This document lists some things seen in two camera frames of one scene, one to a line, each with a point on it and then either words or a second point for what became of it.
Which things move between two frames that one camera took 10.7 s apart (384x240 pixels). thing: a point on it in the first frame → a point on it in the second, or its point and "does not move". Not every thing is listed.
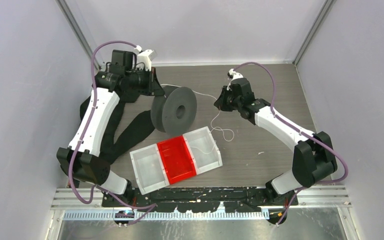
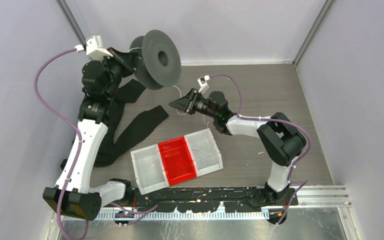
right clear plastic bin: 203,150 does not move
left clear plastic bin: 150,168 does not move
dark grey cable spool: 175,113 → 159,63
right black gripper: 222,106 → 188,102
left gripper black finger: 157,89 → 131,59
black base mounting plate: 185,199 does not move
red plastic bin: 176,159 does not move
